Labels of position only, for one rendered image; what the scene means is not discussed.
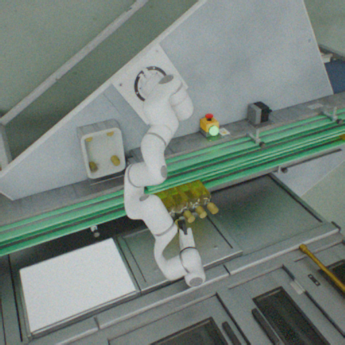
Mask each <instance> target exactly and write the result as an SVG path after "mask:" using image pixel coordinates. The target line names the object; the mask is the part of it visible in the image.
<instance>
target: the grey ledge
mask: <svg viewBox="0 0 345 345"><path fill-rule="evenodd" d="M338 152H342V149H341V146H338V147H335V148H331V150H326V151H323V152H319V153H316V154H312V155H310V156H305V158H301V159H298V160H294V161H291V162H287V163H284V164H283V168H287V169H289V168H294V167H296V166H298V165H300V164H304V163H307V162H311V161H314V160H318V159H320V158H323V157H325V156H329V155H332V154H335V153H338ZM270 172H273V173H277V172H278V169H277V168H276V167H273V168H270V169H267V170H263V171H259V172H256V173H253V174H251V175H249V176H246V177H242V178H239V179H236V180H233V181H229V182H226V183H222V184H221V185H218V186H215V187H211V188H209V189H207V190H208V191H209V192H211V191H215V190H218V189H221V188H225V187H228V186H231V185H235V183H239V182H241V181H246V180H248V179H252V178H255V177H259V176H262V175H264V174H266V173H270Z"/></svg>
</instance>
